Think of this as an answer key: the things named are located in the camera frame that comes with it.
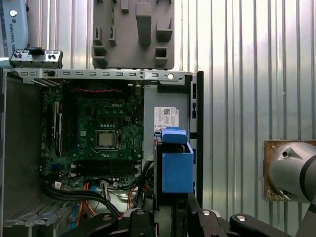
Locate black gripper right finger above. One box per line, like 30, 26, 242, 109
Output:
187, 191, 294, 237

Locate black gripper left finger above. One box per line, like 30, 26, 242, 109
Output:
59, 208, 158, 237

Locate hard disk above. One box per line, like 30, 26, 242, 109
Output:
153, 126, 196, 237

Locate black RAM slot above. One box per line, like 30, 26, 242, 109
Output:
74, 164, 139, 170
74, 173, 139, 178
74, 160, 139, 166
74, 169, 139, 174

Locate CPU socket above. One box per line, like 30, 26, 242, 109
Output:
94, 128, 123, 151

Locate silver CPU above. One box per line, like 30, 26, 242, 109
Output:
97, 132, 115, 148

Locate black open PC case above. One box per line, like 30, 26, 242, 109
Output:
0, 68, 204, 237

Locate green motherboard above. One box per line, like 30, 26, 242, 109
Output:
40, 86, 145, 191

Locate grey power supply unit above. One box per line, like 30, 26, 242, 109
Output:
143, 85, 193, 161

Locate white expansion slot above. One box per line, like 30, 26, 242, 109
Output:
53, 101, 58, 139

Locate black case fan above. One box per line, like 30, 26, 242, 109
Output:
63, 80, 136, 99

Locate grey parts rack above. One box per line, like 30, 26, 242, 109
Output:
91, 0, 175, 70

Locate black expansion card retainer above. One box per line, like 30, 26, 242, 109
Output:
9, 46, 63, 69

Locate black cable bundle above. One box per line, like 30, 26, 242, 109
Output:
45, 184, 124, 220

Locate blue SATA cable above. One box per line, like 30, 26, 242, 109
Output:
70, 184, 99, 229

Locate brown square base plate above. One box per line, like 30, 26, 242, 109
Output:
263, 139, 316, 202

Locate red twisted fan wire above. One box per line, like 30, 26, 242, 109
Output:
68, 86, 135, 94

